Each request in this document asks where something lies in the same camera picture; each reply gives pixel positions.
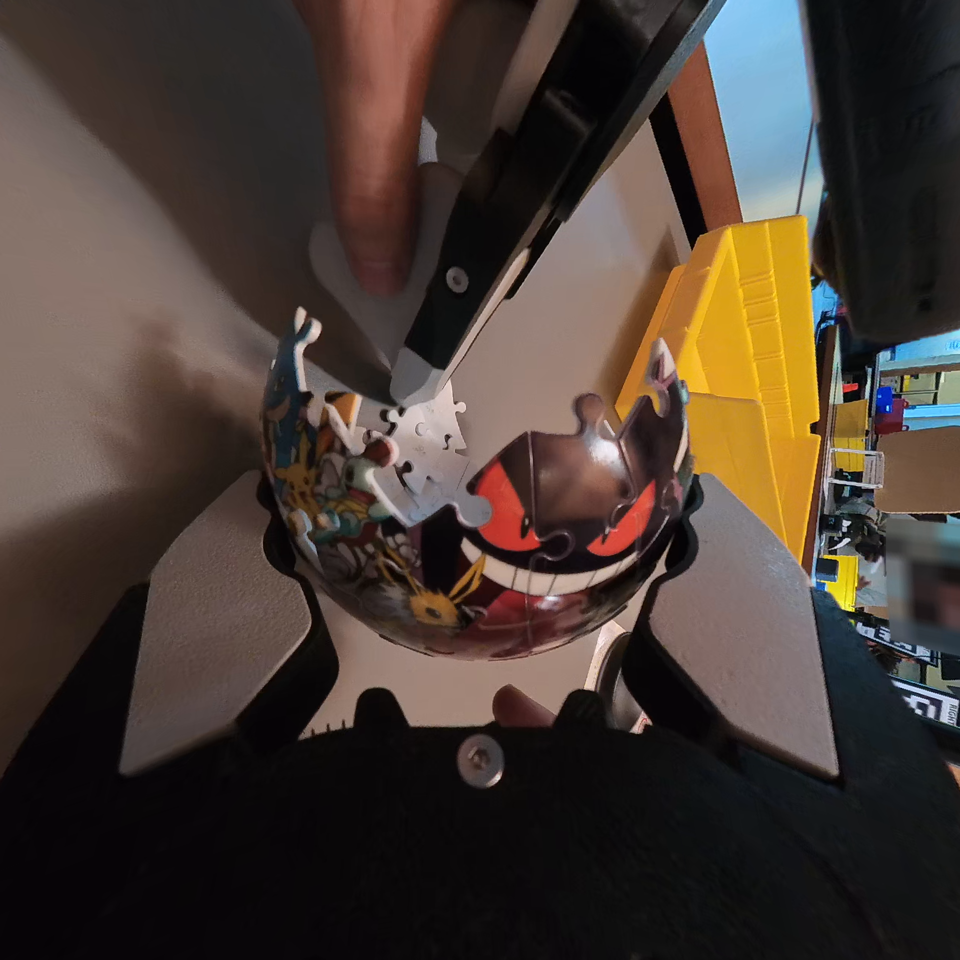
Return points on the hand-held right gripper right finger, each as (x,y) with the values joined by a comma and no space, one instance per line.
(739,645)

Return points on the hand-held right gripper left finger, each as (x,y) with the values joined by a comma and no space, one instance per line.
(214,637)

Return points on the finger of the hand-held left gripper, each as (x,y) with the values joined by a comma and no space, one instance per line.
(334,289)
(457,300)

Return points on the printed cartoon puzzle ball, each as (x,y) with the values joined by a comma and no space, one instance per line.
(555,525)

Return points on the person's left hand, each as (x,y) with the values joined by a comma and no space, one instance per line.
(375,150)

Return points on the brown wooden board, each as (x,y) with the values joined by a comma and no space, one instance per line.
(701,135)

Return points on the white round stand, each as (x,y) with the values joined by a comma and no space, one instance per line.
(611,675)

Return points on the black and white printed tag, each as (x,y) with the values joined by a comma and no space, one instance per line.
(930,701)

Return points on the brown cardboard sheet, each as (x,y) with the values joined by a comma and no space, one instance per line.
(919,469)

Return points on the yellow plastic bin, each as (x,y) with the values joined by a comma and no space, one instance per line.
(750,360)

